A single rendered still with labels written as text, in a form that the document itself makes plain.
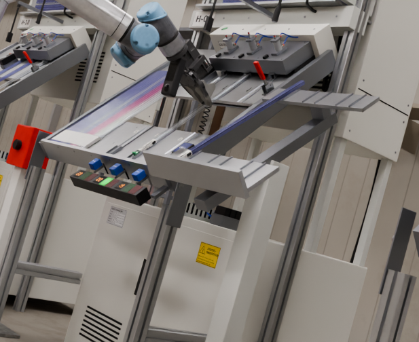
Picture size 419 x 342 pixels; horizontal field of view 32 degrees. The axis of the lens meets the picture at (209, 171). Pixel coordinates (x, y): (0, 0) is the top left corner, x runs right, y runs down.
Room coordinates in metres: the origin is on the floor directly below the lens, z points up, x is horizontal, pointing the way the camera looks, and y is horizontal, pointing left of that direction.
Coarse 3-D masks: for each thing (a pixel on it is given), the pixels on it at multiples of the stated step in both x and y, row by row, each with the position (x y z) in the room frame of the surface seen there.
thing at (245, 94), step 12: (240, 72) 2.39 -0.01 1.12; (216, 84) 2.37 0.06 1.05; (228, 84) 2.34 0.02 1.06; (240, 84) 2.30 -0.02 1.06; (252, 84) 2.27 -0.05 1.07; (276, 84) 2.20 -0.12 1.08; (168, 96) 2.45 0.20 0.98; (180, 96) 2.40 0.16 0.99; (228, 96) 2.25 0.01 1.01; (240, 96) 2.22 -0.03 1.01; (252, 96) 2.19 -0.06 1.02; (240, 108) 2.26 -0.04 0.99
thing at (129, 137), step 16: (128, 128) 2.31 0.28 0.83; (144, 128) 2.26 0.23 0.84; (160, 128) 2.22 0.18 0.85; (96, 144) 2.29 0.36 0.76; (112, 144) 2.25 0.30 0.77; (128, 144) 2.21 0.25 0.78; (144, 144) 2.16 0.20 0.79; (160, 144) 2.12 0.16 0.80; (176, 144) 2.09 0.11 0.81; (144, 160) 2.07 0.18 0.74
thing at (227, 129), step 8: (288, 88) 1.98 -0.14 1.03; (296, 88) 1.99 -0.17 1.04; (280, 96) 1.95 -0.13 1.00; (264, 104) 1.92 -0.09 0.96; (256, 112) 1.91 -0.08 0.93; (240, 120) 1.88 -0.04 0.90; (224, 128) 1.86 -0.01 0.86; (232, 128) 1.86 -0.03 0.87; (216, 136) 1.83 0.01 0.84; (200, 144) 1.81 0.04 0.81; (208, 144) 1.82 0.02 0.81; (192, 152) 1.79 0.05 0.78
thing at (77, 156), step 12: (48, 144) 2.40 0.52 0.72; (60, 144) 2.34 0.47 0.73; (48, 156) 2.46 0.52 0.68; (60, 156) 2.38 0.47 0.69; (72, 156) 2.31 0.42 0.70; (84, 156) 2.25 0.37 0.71; (96, 156) 2.18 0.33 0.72; (108, 156) 2.12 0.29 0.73; (120, 156) 2.09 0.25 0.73; (108, 168) 2.17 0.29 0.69; (132, 168) 2.05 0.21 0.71; (144, 168) 2.00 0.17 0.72; (132, 180) 2.10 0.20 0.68; (144, 180) 2.05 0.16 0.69; (156, 180) 1.99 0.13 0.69
